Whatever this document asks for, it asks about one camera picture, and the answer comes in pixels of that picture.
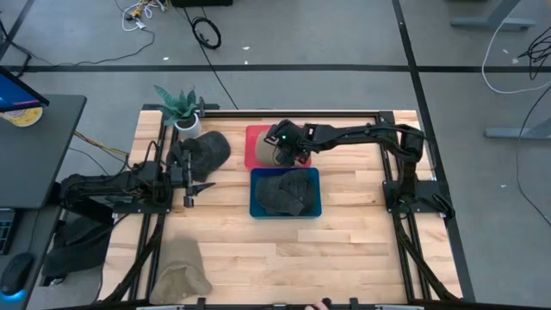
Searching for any grey desk leg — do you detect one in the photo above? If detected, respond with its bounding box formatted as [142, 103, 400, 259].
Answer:
[450, 0, 537, 32]

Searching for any long white cable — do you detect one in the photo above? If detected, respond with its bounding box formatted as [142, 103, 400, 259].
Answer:
[480, 16, 551, 96]

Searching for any yellow round bowl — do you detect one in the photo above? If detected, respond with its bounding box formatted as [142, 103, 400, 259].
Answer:
[0, 106, 44, 128]

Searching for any green artificial plant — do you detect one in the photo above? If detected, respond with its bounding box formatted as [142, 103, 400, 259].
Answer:
[153, 84, 199, 127]

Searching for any beige fleece hat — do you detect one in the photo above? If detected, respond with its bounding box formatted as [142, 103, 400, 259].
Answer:
[255, 131, 282, 167]
[149, 238, 214, 306]

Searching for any coiled black cable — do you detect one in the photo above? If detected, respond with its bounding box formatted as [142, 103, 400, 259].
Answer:
[183, 6, 240, 111]

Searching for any yellow cable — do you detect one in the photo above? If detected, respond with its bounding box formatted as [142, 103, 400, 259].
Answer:
[72, 131, 130, 158]

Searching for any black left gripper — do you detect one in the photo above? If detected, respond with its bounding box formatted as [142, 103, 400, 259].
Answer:
[166, 139, 216, 208]

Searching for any grey desk foot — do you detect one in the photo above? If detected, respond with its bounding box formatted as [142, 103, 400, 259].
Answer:
[484, 118, 551, 141]

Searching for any black desk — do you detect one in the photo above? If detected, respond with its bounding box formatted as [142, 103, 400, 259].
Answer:
[0, 93, 88, 210]

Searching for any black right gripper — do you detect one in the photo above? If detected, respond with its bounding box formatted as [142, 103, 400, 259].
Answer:
[263, 119, 311, 168]

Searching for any black cable tangle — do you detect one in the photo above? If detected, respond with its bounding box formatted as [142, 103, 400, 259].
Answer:
[518, 25, 551, 81]

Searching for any blue plastic bin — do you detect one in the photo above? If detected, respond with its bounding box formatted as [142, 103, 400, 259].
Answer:
[249, 166, 323, 220]

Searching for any white cable bundle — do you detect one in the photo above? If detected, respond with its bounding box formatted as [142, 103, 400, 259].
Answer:
[114, 0, 167, 34]

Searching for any black computer mouse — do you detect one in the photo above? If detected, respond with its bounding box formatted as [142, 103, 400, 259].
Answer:
[0, 251, 35, 298]

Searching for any white plant pot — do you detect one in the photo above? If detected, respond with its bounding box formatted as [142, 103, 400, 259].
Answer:
[174, 112, 202, 140]

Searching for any black bag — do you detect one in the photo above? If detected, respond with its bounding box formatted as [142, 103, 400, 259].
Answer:
[41, 214, 114, 279]

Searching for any black box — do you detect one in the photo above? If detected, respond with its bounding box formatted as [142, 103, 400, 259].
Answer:
[170, 0, 234, 8]

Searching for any red plastic bin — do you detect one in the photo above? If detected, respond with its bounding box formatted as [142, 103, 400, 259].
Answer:
[244, 124, 313, 170]

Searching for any person's hand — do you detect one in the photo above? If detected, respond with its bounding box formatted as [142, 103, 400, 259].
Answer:
[304, 297, 332, 310]

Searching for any black keyboard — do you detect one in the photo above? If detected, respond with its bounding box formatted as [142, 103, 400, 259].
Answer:
[0, 208, 18, 256]

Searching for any black aluminium table frame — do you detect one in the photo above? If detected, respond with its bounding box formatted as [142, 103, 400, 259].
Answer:
[96, 102, 464, 310]

